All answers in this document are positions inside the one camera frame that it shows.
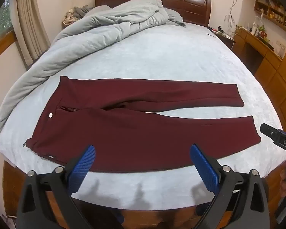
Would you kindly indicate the dark nightstand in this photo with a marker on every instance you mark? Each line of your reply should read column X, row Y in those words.
column 225, row 41

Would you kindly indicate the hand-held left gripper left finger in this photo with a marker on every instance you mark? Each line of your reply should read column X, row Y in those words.
column 83, row 165

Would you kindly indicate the person's right hand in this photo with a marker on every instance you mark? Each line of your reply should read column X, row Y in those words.
column 283, row 179

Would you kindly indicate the window with wooden frame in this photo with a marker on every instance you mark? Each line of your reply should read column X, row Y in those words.
column 2, row 21

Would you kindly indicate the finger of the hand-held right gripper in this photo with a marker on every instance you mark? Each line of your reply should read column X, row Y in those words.
column 278, row 137

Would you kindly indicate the wooden desk cabinet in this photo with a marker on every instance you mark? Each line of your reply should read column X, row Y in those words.
column 271, row 66

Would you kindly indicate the colourful toy figure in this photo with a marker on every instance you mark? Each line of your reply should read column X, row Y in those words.
column 263, row 32

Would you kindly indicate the wooden wall shelf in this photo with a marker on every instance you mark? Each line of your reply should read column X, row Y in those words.
column 274, row 7

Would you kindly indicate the beige window curtain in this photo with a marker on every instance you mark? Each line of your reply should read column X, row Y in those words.
column 31, row 28

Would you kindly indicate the wooden bed frame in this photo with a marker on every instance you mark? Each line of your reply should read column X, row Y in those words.
column 14, row 183

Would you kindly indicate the maroon pants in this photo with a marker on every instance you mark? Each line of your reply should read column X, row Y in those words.
column 133, row 136

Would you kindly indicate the white bottle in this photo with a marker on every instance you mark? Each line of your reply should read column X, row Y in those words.
column 254, row 28

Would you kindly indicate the grey duvet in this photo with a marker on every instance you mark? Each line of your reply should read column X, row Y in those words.
column 97, row 26

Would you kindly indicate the dark wooden headboard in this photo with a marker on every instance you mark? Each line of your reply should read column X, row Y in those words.
column 193, row 9

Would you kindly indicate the bed with light blue sheet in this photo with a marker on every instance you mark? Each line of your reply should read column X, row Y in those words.
column 169, row 59

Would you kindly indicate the grey pillow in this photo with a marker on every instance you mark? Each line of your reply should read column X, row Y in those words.
column 82, row 12

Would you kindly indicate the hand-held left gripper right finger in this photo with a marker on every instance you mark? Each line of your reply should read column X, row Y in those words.
column 205, row 169

